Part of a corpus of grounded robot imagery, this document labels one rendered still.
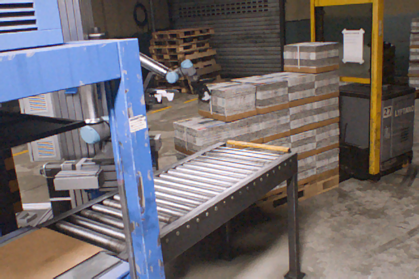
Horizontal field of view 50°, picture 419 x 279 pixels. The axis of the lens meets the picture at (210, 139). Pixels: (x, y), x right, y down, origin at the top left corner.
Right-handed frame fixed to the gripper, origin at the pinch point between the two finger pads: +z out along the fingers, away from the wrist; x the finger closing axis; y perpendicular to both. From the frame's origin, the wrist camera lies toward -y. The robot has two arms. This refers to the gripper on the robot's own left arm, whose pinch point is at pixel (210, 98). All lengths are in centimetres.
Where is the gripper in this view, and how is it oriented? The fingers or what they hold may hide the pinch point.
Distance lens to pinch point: 338.7
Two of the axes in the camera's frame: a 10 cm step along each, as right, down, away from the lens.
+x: 5.6, 1.8, -8.1
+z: 4.7, 7.3, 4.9
